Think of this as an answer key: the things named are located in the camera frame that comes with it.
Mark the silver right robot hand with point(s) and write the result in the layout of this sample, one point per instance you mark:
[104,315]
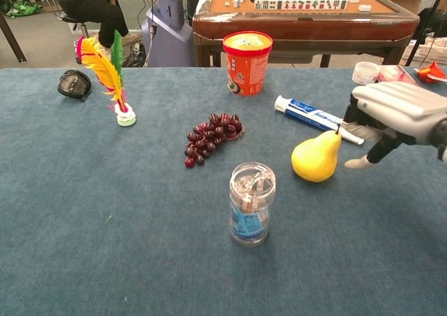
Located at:
[398,102]

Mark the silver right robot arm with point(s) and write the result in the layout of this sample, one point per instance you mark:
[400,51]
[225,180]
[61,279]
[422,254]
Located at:
[443,141]

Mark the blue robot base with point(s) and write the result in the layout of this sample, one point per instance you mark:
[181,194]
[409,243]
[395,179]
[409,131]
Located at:
[167,29]

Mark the yellow pear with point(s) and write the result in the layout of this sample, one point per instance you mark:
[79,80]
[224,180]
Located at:
[314,158]

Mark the flat red box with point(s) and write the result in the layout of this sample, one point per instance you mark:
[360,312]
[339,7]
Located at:
[394,74]

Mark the red orange snack wrapper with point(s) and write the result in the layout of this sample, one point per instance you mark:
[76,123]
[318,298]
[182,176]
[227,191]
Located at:
[431,73]

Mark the small clear round container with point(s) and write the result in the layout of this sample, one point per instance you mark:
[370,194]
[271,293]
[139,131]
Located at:
[365,73]

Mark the white plastic basket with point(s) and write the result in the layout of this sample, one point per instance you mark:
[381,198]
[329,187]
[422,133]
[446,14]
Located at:
[431,52]

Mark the black tripod stand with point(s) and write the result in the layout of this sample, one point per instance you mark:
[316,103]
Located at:
[424,26]

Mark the white blue toothpaste tube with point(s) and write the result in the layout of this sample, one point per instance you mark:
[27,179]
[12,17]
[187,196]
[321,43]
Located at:
[307,113]

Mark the single white mahjong tile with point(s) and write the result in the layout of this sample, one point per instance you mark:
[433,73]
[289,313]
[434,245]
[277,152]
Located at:
[365,8]

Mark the brown mahjong table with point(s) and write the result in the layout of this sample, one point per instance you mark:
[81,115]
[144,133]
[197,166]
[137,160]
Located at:
[300,26]

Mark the row of mahjong tiles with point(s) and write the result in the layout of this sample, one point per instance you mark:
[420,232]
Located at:
[300,4]

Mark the red instant noodle cup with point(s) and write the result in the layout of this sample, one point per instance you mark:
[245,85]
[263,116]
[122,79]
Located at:
[247,68]

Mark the clear plastic toothpick jar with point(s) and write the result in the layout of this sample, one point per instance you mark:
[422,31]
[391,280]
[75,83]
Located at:
[252,207]

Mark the dark red grape bunch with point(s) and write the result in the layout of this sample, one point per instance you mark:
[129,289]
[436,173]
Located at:
[213,134]

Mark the colourful feather shuttlecock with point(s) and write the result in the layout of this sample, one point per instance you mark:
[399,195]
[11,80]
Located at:
[104,71]

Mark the blue table cloth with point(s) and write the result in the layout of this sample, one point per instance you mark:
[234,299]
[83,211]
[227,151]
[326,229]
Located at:
[104,207]

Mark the person in black clothes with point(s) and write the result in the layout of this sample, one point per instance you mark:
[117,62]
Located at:
[91,5]

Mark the black computer mouse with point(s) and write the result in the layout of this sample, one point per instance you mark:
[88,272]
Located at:
[74,84]

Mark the black stool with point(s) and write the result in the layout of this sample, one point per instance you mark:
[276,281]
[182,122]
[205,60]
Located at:
[75,20]

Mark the dark wooden table leg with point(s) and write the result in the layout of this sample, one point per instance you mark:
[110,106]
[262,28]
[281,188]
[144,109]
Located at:
[12,40]

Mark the green plants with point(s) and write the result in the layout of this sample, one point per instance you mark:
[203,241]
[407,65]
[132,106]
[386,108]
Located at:
[17,1]

